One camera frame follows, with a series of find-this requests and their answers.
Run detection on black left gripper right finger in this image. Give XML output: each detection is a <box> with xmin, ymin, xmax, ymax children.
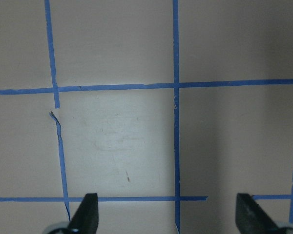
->
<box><xmin>235</xmin><ymin>193</ymin><xmax>281</xmax><ymax>234</ymax></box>

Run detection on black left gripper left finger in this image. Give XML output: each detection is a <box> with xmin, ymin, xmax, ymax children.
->
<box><xmin>67</xmin><ymin>193</ymin><xmax>99</xmax><ymax>234</ymax></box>

